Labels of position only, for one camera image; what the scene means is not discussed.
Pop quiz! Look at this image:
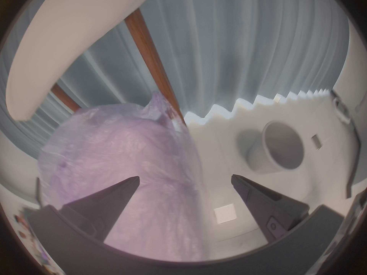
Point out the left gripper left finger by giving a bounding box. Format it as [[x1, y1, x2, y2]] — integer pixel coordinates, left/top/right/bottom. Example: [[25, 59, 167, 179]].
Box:
[[59, 176, 140, 243]]

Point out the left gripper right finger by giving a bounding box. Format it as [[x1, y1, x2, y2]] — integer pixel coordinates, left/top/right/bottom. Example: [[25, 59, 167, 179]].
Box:
[[231, 174, 310, 243]]

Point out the purple plastic bag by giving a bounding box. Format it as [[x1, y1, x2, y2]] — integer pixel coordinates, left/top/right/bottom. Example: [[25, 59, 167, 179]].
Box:
[[37, 92, 211, 261]]

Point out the white trash bin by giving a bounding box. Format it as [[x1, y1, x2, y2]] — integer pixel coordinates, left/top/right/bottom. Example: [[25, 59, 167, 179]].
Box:
[[247, 121, 304, 174]]

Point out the white curtain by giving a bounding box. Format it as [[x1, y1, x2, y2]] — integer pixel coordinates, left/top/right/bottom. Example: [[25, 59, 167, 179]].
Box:
[[0, 0, 353, 160]]

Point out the wooden chair with white cushions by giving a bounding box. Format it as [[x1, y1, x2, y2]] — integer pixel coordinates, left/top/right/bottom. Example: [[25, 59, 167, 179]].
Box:
[[0, 0, 188, 211]]

